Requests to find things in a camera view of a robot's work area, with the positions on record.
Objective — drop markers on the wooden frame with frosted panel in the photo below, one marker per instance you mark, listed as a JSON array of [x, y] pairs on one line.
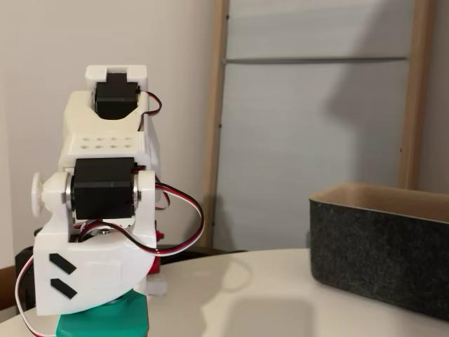
[[215, 105]]

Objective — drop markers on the grey felt box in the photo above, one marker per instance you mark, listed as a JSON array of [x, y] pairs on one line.
[[368, 252]]

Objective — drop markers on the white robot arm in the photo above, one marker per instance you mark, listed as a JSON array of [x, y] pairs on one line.
[[105, 267]]

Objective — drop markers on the metal rod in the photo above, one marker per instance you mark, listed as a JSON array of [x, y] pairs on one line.
[[315, 60]]

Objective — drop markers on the black clamp with red pad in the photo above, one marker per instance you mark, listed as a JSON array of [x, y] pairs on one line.
[[29, 295], [156, 267]]

